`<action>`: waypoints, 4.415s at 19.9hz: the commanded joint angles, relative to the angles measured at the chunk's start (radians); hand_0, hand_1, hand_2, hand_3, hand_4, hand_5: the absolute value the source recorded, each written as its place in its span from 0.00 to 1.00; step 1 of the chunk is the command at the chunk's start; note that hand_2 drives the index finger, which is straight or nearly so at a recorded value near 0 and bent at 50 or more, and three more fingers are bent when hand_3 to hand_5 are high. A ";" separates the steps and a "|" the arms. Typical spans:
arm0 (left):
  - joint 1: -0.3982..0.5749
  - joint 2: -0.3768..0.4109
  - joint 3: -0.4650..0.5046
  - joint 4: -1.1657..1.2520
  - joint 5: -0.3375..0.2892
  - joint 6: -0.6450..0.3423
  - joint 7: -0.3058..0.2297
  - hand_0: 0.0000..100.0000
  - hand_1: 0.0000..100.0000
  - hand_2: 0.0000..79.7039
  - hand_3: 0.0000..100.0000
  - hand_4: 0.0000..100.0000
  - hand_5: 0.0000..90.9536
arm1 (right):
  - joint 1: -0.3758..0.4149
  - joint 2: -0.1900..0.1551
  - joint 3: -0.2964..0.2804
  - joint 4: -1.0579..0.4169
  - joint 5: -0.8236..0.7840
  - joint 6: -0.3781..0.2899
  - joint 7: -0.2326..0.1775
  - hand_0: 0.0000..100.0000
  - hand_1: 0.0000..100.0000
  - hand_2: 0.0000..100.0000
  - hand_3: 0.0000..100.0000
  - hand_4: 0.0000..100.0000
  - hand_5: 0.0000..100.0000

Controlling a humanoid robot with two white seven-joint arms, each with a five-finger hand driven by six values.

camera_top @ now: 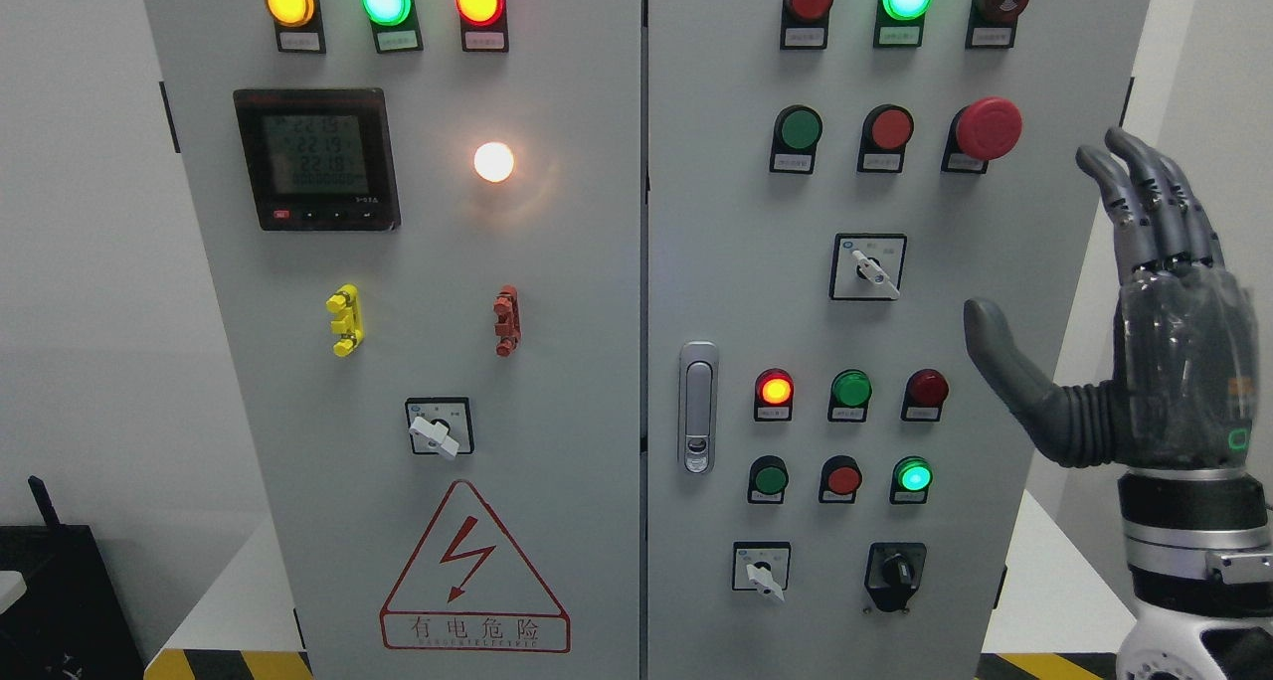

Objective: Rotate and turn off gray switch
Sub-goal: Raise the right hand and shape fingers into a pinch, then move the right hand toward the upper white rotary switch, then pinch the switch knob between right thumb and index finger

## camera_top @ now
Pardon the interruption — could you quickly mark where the gray robotic right hand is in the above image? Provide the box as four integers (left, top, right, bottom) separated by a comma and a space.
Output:
964, 126, 1259, 470

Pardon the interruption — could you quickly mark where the gray rotary switch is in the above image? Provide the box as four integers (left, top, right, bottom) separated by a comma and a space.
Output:
850, 250, 900, 301
745, 562, 785, 604

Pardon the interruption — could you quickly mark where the lit green indicator light lower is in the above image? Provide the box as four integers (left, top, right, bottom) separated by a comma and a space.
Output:
889, 456, 934, 506

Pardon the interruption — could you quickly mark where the green indicator light middle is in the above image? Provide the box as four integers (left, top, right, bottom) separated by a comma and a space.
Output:
827, 369, 873, 424

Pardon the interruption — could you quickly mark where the red emergency stop button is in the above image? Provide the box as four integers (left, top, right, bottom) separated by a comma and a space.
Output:
941, 96, 1023, 174

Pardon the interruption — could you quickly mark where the red push button lower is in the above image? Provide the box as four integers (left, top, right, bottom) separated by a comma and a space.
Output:
819, 455, 863, 504

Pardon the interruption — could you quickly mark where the red push button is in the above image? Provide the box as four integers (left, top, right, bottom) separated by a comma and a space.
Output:
855, 104, 915, 174
819, 455, 863, 504

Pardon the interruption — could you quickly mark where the red push button upper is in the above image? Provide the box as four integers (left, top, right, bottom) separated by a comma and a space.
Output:
855, 104, 915, 174

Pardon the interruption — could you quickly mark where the lit red indicator light middle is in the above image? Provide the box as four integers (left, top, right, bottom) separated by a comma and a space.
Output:
752, 368, 796, 423

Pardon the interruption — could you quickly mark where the gray cabinet right door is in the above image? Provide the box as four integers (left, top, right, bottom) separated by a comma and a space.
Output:
645, 0, 1150, 679

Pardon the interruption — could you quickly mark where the gray cabinet door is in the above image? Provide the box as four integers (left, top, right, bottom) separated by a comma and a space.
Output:
645, 0, 1150, 679
144, 0, 642, 679

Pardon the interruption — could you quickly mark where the green push button lower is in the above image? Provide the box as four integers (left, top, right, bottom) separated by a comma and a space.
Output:
747, 455, 791, 506

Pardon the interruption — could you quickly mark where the green push button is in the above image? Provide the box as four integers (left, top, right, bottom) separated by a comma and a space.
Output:
747, 455, 791, 506
769, 104, 824, 174

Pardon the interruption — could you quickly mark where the dark red buzzer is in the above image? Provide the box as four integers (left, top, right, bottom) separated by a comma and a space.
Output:
965, 0, 1030, 50

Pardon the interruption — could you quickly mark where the green push button upper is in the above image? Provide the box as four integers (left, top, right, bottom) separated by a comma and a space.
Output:
769, 104, 824, 174

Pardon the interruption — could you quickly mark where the green indicator light top right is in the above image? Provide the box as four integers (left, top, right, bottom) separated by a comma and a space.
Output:
872, 0, 932, 48

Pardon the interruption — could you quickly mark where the dark red indicator light top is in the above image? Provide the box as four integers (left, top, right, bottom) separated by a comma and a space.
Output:
779, 0, 833, 51

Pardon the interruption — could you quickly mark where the white glowing indicator light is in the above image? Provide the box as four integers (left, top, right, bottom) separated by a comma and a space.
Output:
472, 141, 516, 185

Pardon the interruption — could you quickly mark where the red high voltage warning sticker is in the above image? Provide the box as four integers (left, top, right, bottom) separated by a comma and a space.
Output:
379, 479, 570, 653

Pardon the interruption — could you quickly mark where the gray cabinet left door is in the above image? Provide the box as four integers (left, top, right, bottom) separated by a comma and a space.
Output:
144, 0, 642, 679

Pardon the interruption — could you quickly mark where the red-orange indicator light top left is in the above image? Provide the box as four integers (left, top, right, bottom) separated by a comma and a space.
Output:
454, 0, 509, 52

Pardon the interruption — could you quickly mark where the green indicator light top left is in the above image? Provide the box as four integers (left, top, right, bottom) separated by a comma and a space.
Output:
360, 0, 423, 53

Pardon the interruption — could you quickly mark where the digital power meter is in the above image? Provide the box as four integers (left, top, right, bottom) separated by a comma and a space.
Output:
233, 87, 401, 232

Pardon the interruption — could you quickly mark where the yellow indicator light top left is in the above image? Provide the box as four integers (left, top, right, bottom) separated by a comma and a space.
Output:
265, 0, 326, 55

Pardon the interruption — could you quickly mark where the black box lower left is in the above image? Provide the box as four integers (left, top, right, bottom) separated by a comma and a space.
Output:
1, 476, 144, 679

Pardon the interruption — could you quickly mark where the black rotary selector switch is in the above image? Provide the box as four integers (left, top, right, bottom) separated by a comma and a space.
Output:
863, 542, 927, 613

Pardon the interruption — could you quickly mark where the silver door latch handle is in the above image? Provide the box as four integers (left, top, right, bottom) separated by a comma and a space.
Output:
677, 341, 719, 472

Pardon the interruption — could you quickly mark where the gray rotary switch left door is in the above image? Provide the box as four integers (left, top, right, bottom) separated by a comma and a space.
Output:
409, 416, 460, 461

